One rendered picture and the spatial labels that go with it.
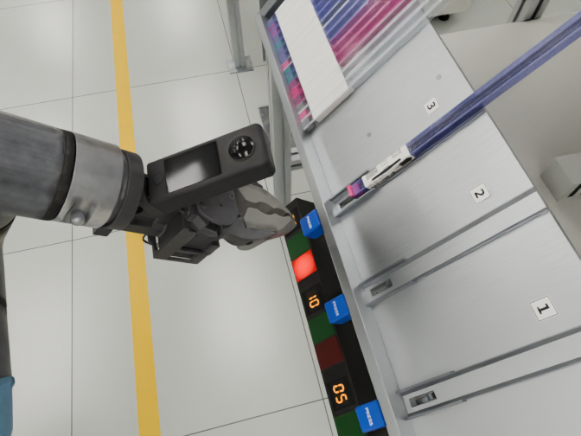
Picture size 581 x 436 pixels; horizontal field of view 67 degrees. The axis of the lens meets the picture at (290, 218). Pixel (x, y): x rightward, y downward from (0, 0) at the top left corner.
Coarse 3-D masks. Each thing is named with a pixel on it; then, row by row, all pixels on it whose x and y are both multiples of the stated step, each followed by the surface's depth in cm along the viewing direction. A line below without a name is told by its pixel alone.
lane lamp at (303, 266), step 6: (306, 252) 56; (300, 258) 56; (306, 258) 55; (312, 258) 55; (294, 264) 57; (300, 264) 56; (306, 264) 55; (312, 264) 54; (294, 270) 56; (300, 270) 56; (306, 270) 55; (312, 270) 54; (300, 276) 55; (306, 276) 55
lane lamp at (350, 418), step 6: (348, 414) 46; (354, 414) 46; (336, 420) 47; (342, 420) 47; (348, 420) 46; (354, 420) 46; (336, 426) 47; (342, 426) 47; (348, 426) 46; (354, 426) 46; (360, 426) 45; (342, 432) 47; (348, 432) 46; (354, 432) 46; (360, 432) 45
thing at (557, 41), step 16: (576, 16) 36; (560, 32) 36; (576, 32) 35; (544, 48) 37; (560, 48) 37; (512, 64) 39; (528, 64) 38; (496, 80) 39; (512, 80) 39; (480, 96) 40; (496, 96) 40; (448, 112) 42; (464, 112) 41; (432, 128) 43; (448, 128) 42; (416, 144) 44
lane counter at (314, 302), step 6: (312, 288) 54; (318, 288) 53; (306, 294) 54; (312, 294) 53; (318, 294) 53; (306, 300) 54; (312, 300) 53; (318, 300) 53; (324, 300) 52; (306, 306) 54; (312, 306) 53; (318, 306) 52; (312, 312) 53
